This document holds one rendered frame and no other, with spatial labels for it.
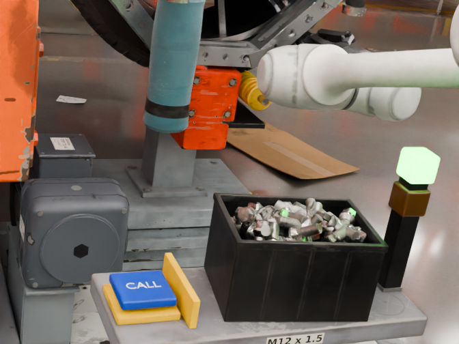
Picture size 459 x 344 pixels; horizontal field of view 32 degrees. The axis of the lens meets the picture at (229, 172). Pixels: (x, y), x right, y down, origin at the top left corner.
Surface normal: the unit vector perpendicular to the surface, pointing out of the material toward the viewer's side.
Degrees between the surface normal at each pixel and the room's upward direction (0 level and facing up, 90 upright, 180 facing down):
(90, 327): 0
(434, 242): 0
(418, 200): 90
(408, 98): 87
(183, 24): 88
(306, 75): 75
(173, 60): 92
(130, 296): 0
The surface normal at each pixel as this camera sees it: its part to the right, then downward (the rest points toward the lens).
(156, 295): 0.15, -0.91
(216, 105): 0.36, 0.41
